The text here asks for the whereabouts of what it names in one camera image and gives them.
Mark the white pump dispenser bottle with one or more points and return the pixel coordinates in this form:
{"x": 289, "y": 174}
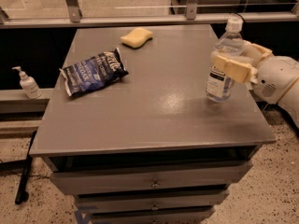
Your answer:
{"x": 28, "y": 84}

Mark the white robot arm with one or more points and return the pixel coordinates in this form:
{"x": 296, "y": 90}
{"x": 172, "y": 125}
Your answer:
{"x": 274, "y": 79}

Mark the black bar on floor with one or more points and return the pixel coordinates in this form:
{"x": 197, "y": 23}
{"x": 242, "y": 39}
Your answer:
{"x": 22, "y": 194}

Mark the metal window rail frame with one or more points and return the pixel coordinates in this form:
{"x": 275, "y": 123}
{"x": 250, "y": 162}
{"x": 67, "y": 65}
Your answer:
{"x": 99, "y": 13}

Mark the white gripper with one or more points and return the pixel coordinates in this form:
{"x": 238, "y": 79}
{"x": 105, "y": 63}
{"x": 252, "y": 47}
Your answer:
{"x": 271, "y": 76}

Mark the blue chip bag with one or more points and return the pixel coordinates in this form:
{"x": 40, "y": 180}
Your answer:
{"x": 93, "y": 74}

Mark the grey drawer cabinet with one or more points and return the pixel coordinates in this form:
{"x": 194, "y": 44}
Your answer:
{"x": 157, "y": 115}

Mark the middle grey drawer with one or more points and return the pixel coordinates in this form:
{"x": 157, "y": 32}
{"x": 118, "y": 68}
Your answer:
{"x": 152, "y": 201}

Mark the clear plastic water bottle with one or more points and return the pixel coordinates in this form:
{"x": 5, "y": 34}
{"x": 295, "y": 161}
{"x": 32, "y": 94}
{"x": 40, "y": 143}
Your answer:
{"x": 227, "y": 49}

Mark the top grey drawer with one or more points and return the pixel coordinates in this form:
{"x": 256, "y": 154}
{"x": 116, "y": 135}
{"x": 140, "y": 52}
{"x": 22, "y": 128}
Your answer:
{"x": 155, "y": 177}

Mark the bottom grey drawer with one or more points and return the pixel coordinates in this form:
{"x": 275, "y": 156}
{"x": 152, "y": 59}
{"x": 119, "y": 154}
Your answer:
{"x": 153, "y": 217}

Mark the grey drawer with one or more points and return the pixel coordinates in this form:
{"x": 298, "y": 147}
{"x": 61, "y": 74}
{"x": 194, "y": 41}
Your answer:
{"x": 153, "y": 217}
{"x": 152, "y": 201}
{"x": 155, "y": 177}

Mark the yellow sponge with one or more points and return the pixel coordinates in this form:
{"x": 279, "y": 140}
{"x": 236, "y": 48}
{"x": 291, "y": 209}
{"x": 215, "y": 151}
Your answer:
{"x": 137, "y": 37}

